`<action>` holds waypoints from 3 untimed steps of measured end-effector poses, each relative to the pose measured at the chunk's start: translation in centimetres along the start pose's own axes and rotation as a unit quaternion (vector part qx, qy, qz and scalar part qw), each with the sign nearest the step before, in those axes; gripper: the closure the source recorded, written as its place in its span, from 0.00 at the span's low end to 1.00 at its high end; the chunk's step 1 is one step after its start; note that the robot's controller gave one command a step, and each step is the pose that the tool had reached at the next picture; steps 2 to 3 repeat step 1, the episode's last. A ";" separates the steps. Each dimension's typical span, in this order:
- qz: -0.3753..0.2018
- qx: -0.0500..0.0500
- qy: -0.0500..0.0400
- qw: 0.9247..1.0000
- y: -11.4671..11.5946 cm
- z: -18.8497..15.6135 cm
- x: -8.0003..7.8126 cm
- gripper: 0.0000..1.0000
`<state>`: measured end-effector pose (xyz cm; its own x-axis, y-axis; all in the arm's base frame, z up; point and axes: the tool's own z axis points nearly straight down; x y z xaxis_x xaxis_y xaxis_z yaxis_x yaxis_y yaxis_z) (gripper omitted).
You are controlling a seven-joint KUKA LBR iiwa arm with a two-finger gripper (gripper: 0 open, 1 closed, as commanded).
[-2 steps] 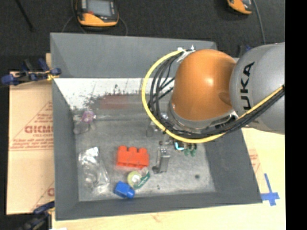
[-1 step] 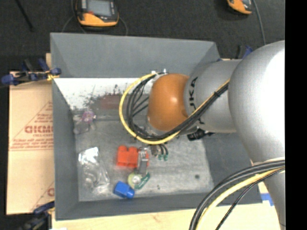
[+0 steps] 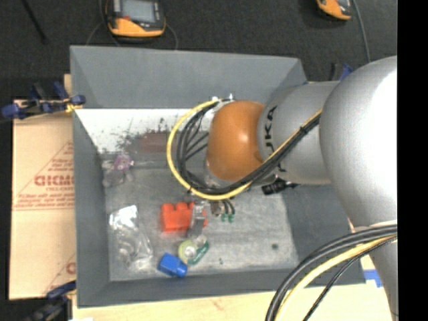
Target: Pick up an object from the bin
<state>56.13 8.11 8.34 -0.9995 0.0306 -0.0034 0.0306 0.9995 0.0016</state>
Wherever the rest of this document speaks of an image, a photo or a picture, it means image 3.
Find orange toy brick block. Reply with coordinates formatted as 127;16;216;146
160;201;209;234

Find green and white packet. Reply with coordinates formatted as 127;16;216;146
177;235;211;266

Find blue toy block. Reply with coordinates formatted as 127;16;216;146
157;252;189;279

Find clear plastic bag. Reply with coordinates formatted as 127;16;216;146
108;205;155;271

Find purple toy animal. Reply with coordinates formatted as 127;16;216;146
101;153;135;189

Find grey metal bin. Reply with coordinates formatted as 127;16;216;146
69;45;366;308

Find brown cardboard board red print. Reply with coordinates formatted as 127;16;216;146
8;73;78;301

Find black cylinder on white bracket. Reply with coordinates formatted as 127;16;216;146
261;179;299;196

